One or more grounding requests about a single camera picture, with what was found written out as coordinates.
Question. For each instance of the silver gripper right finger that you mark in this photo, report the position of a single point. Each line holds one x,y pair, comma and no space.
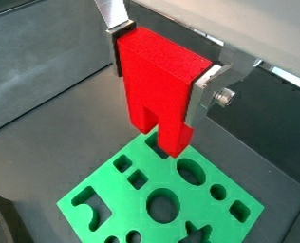
209,89

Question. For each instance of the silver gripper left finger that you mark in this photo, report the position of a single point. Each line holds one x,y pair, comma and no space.
119,25

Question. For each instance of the red double-square peg block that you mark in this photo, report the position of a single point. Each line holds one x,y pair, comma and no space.
159,70

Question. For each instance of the green shape sorter board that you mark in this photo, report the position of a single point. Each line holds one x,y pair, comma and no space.
148,198

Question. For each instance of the black round base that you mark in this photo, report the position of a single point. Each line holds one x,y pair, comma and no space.
12,228

